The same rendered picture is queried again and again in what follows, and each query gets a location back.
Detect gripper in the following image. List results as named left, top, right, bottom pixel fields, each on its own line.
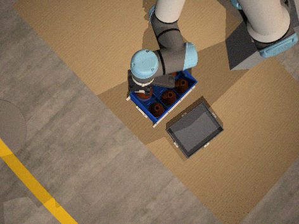
left=127, top=70, right=151, bottom=96

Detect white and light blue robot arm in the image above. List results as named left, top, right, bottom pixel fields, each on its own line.
left=130, top=0, right=298, bottom=89

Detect blue divided crate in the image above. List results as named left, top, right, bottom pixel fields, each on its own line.
left=129, top=70, right=198, bottom=123

